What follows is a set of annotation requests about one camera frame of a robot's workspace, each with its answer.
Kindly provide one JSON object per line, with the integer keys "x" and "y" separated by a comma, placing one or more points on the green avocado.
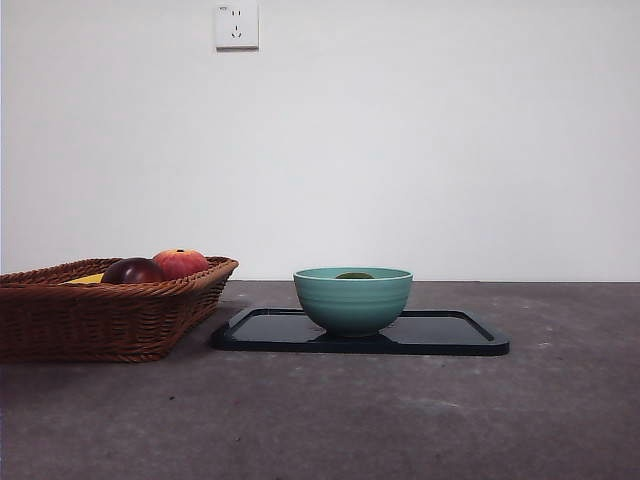
{"x": 354, "y": 275}

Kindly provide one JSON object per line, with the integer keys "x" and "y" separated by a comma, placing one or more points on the teal ceramic bowl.
{"x": 352, "y": 305}

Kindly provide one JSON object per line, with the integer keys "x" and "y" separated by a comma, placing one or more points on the red orange peach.
{"x": 182, "y": 262}

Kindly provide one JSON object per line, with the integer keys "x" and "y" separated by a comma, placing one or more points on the black rectangular tray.
{"x": 450, "y": 335}

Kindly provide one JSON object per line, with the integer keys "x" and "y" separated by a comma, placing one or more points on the dark purple plum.
{"x": 132, "y": 271}

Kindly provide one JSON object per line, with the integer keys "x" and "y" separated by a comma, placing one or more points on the brown wicker basket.
{"x": 100, "y": 320}

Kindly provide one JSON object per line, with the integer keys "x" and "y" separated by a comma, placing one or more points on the yellow fruit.
{"x": 85, "y": 280}

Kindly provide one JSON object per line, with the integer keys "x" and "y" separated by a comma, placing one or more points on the white wall socket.
{"x": 237, "y": 26}

